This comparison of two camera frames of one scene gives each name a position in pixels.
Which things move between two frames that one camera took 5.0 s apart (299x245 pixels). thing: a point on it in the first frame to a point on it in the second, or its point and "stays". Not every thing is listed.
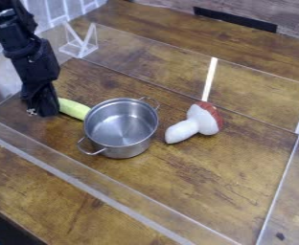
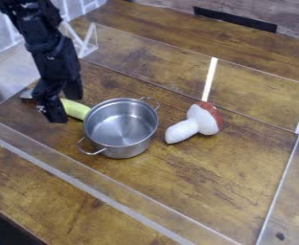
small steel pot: x=119 y=125 stays
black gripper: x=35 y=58 to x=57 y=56
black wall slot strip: x=261 y=26 stays
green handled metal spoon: x=74 y=109 stays
